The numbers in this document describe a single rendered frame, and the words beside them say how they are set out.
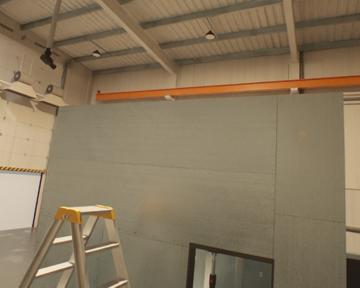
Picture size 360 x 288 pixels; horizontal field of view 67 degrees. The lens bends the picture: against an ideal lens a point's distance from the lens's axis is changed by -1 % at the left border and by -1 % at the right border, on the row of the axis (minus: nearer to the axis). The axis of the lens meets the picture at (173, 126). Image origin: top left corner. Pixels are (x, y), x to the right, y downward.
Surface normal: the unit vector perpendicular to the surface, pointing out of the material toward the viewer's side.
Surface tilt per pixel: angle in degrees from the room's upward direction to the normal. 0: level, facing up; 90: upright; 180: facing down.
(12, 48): 90
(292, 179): 90
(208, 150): 90
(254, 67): 90
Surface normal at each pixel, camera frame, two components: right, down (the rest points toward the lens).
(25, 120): 0.89, 0.00
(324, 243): -0.45, -0.21
